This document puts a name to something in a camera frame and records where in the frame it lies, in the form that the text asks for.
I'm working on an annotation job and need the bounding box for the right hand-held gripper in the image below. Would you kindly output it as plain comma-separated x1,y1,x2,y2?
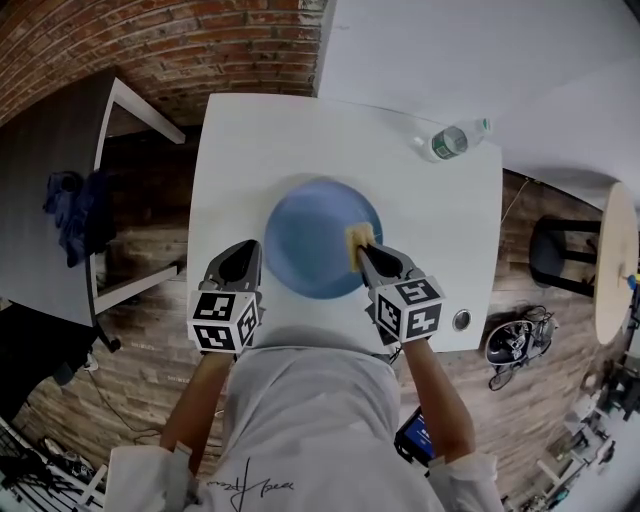
357,243,446,346

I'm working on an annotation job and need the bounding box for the clear plastic water bottle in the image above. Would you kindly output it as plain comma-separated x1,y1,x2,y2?
412,117,494,164

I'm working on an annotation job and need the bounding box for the person's white shirt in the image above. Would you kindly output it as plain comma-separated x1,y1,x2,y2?
104,344,506,512

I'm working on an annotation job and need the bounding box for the person's left forearm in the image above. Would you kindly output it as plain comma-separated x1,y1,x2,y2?
158,349,236,476

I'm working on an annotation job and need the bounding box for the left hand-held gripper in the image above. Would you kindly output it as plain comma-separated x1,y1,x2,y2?
187,239,265,355

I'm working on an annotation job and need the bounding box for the dark blue cloth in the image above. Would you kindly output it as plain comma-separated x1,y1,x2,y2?
42,169,117,269

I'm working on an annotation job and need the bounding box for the black device with blue screen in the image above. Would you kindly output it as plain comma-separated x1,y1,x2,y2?
393,405,437,464

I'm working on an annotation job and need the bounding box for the white square table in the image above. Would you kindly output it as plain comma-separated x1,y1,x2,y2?
187,92,504,354

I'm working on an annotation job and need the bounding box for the black stool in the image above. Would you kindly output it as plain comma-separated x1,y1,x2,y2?
528,215,604,297

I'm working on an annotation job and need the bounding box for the cluttered equipment workbench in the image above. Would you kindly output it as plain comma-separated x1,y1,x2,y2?
537,344,640,512

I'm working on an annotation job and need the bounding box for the round wooden table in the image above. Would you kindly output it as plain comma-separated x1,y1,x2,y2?
593,181,640,346

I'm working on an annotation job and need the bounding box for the wire shelf rack with clutter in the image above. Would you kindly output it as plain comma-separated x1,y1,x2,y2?
0,414,109,512

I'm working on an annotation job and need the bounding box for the black office chair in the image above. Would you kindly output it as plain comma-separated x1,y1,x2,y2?
0,299,99,424

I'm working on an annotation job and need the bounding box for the white helmet with gear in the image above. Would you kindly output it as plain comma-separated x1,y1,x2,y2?
485,304,557,392

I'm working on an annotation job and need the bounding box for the yellow sponge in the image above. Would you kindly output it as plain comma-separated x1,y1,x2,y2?
345,222,377,274

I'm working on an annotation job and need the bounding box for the person's right forearm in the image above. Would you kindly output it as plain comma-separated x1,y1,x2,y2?
399,337,477,464

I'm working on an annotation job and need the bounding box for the blue big plate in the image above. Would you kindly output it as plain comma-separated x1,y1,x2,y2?
263,179,384,301

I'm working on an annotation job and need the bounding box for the grey table with white legs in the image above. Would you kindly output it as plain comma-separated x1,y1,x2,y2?
0,69,187,342

